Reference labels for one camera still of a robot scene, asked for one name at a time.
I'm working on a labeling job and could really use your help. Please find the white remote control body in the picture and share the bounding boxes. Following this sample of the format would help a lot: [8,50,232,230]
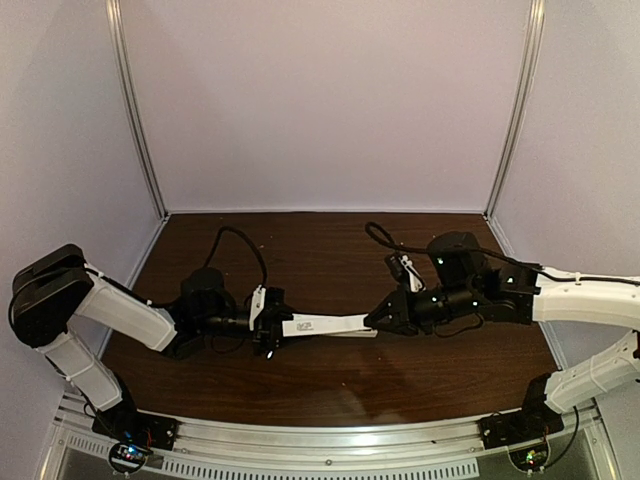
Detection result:
[299,329,378,338]

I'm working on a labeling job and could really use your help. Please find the white remote back cover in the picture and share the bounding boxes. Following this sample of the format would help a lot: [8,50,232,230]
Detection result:
[282,314,370,337]

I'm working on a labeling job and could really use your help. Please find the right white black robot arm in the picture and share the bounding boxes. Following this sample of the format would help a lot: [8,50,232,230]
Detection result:
[364,222,639,443]

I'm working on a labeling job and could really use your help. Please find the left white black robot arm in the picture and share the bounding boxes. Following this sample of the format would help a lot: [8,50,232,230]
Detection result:
[8,244,294,443]

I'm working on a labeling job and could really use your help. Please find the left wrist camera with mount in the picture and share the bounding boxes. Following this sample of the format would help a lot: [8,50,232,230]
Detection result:
[248,285,266,332]

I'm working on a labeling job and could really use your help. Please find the right black camera cable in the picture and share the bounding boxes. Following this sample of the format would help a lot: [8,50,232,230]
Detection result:
[365,222,544,271]

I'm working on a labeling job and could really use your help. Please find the black camera cable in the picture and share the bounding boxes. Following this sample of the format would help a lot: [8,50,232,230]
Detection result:
[365,222,544,271]
[204,227,267,291]

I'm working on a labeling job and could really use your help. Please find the left black camera cable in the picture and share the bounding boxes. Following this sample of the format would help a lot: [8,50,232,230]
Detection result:
[204,227,267,291]

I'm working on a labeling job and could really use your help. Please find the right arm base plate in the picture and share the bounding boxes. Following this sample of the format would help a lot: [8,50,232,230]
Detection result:
[477,410,564,450]

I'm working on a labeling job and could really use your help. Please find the perforated white cable duct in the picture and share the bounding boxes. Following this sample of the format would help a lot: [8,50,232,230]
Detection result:
[56,435,480,479]

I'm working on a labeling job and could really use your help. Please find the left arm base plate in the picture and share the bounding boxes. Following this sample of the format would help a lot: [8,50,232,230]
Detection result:
[91,410,178,451]

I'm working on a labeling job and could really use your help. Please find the aluminium front rail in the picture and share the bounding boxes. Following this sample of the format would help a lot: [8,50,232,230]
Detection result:
[49,394,616,480]

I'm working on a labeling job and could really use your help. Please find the right aluminium frame post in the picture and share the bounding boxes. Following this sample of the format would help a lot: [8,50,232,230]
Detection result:
[484,0,546,221]

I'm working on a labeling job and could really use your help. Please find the aluminium frame post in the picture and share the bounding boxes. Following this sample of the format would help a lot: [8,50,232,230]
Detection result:
[105,0,169,221]
[484,0,546,221]

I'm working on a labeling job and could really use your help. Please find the left aluminium frame post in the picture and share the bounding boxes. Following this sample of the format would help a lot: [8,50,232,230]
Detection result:
[105,0,169,221]

